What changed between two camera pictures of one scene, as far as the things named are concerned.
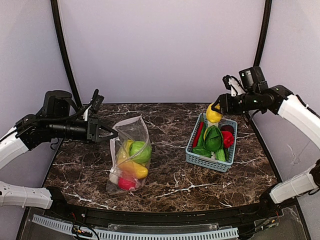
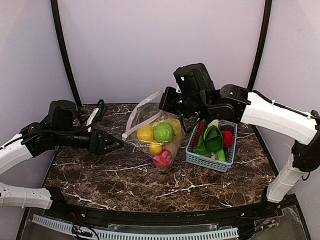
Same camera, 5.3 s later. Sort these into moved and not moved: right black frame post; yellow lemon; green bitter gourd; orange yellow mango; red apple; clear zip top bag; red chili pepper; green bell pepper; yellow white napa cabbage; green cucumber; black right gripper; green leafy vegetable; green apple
Moved: clear zip top bag; black right gripper; green apple; orange yellow mango; red apple; yellow lemon; yellow white napa cabbage
Not moved: right black frame post; green bitter gourd; green cucumber; green bell pepper; red chili pepper; green leafy vegetable
